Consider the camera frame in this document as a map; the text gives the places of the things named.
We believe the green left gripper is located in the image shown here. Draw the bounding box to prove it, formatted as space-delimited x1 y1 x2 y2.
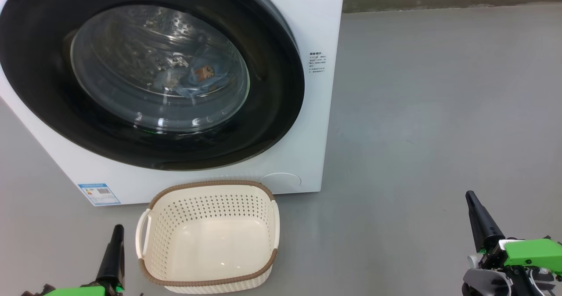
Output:
43 224 126 296

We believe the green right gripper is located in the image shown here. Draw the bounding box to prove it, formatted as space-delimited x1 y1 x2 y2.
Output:
465 191 562 276

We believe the blue cartoon bear garment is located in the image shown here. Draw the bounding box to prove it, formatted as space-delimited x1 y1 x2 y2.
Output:
178 46 232 99

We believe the black round glass washer door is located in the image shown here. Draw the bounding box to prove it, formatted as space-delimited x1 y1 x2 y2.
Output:
0 0 306 171

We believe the cream perforated laundry basket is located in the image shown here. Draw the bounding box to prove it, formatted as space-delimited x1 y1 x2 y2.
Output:
135 180 280 294

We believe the white front-load washing machine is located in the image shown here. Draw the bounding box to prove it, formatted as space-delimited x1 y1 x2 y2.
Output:
0 0 345 206

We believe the blue energy label sticker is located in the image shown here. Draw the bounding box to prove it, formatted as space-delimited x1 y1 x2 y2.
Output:
78 183 121 206

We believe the round white filter cover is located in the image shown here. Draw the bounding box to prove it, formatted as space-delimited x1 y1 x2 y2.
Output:
258 172 302 190

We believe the printed warning text label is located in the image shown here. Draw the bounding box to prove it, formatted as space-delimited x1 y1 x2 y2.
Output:
309 51 326 73

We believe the dark wall baseboard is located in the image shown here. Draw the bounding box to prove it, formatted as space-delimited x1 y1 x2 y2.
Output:
342 0 562 14

